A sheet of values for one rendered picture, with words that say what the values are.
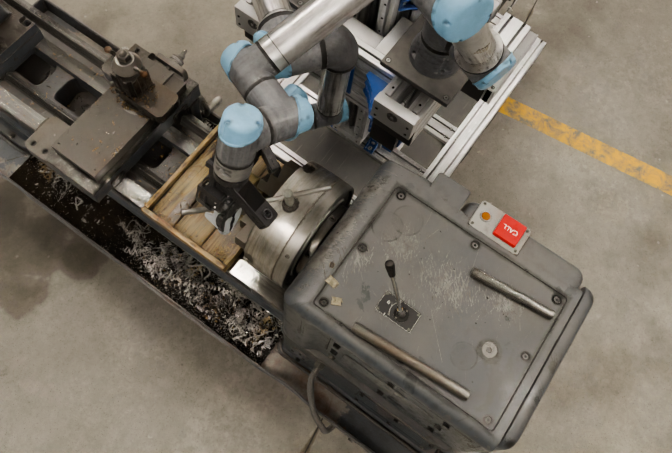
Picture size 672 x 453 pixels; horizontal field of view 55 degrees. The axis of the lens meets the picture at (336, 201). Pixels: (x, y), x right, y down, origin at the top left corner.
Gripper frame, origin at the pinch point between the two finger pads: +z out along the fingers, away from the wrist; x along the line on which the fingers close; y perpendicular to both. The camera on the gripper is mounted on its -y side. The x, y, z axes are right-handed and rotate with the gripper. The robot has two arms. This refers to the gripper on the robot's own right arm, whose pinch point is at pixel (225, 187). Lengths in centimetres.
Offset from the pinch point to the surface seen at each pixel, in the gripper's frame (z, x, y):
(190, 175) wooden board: -2.3, -19.3, 17.0
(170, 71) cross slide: -23.5, -13.2, 41.7
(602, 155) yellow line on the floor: -150, -108, -94
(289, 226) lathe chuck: 2.8, 14.7, -23.1
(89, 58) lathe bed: -15, -23, 70
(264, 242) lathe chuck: 8.4, 10.7, -19.9
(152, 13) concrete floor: -81, -108, 123
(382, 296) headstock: 4, 18, -50
